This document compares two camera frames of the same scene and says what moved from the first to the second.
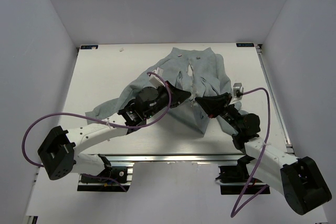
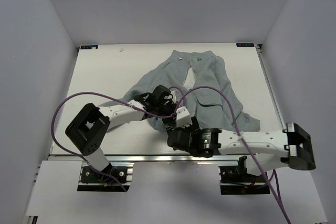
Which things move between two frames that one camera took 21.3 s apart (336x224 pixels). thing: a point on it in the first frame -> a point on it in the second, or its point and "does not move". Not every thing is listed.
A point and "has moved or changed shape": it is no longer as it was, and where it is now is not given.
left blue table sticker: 88,46 does not move
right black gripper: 214,105 -> 195,126
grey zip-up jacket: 197,83 has moved or changed shape
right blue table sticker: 244,44 does not move
